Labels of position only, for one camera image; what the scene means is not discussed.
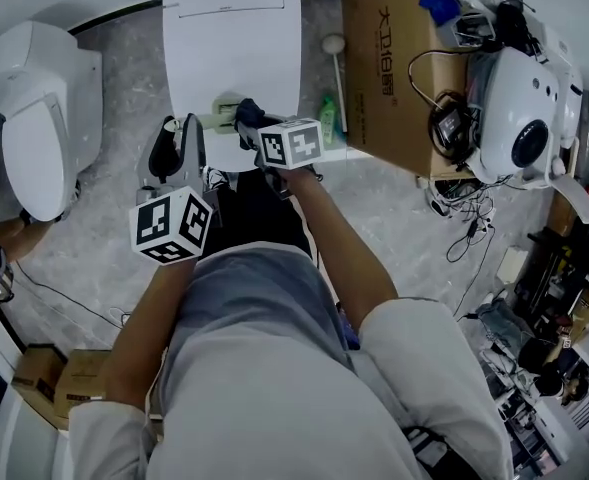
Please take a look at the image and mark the pale green toilet brush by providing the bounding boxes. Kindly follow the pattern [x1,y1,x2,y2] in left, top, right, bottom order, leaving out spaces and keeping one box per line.
[197,95,243,133]

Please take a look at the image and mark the green bottle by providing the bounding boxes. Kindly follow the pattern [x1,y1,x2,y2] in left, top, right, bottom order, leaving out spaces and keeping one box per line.
[318,94,348,152]

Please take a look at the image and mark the white toilet with rounded seat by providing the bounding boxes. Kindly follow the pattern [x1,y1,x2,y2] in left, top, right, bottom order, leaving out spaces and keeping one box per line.
[0,20,104,223]

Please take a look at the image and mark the black bundle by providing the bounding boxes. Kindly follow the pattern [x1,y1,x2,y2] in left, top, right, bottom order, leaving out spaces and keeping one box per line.
[493,1,543,57]

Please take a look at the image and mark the black small screen device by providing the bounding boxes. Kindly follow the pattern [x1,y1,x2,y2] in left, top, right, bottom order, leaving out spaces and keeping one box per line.
[431,103,475,150]

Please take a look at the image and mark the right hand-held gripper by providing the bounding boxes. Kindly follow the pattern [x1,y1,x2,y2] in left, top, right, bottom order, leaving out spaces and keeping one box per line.
[236,112,325,200]

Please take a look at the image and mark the small cardboard box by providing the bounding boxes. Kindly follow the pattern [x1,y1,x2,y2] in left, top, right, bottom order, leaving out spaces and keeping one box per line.
[53,348,113,420]
[11,343,69,417]

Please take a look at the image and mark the person's shoe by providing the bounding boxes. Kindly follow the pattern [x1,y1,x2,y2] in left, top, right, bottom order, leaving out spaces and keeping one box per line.
[204,166,231,192]

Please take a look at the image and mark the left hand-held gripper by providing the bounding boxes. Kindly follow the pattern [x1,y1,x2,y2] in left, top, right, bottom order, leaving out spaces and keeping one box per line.
[128,112,216,267]

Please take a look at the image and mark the tangle of floor cables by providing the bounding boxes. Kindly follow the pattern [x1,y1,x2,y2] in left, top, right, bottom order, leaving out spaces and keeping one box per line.
[422,176,501,265]

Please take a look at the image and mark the clear plastic case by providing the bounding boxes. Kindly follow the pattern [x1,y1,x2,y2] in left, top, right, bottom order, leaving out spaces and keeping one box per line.
[451,12,495,49]

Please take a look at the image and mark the person's right forearm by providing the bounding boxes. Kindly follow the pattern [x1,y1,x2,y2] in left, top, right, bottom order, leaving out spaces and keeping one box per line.
[284,165,401,340]

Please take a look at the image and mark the white round-head long-handled brush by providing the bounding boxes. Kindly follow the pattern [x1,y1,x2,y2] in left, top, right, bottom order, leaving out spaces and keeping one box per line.
[321,33,349,134]

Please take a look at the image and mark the person's black trousers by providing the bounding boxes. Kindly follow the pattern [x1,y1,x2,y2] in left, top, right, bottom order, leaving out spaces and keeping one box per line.
[199,167,321,270]

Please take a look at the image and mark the person's left forearm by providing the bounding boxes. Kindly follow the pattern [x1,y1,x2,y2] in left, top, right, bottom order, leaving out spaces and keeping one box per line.
[95,253,203,410]

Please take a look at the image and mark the white domed device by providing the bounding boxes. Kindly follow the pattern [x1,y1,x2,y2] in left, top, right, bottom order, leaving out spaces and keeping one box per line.
[466,17,589,225]

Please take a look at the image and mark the another person's forearm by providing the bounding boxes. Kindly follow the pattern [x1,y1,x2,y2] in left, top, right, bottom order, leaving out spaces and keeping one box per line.
[0,210,58,265]

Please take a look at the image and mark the white cabinet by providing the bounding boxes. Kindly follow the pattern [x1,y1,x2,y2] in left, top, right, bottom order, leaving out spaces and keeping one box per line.
[0,382,75,480]

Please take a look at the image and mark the white toilet with flat lid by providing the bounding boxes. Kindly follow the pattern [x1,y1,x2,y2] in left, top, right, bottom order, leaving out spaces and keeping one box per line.
[161,0,303,173]

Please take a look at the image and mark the black cluttered shelf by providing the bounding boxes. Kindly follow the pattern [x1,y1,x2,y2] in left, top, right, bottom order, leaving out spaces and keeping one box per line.
[516,227,589,349]

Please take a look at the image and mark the person's grey shirt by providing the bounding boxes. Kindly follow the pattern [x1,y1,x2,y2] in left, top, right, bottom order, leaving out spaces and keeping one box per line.
[67,240,516,480]

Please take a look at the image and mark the black looped cable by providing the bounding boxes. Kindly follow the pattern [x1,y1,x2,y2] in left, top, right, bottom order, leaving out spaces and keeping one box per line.
[406,47,480,112]

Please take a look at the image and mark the dark cloth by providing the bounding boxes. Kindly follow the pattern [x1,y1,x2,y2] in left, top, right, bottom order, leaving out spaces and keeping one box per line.
[233,97,267,132]

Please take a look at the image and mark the white flat box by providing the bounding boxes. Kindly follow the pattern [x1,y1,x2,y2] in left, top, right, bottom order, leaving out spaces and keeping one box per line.
[496,245,530,285]

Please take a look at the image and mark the thin black floor cable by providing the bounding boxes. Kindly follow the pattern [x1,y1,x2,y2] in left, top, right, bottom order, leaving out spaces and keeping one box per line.
[12,265,131,330]

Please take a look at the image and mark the large cardboard box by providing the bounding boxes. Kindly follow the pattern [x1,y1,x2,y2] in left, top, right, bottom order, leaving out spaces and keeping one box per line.
[342,0,490,180]

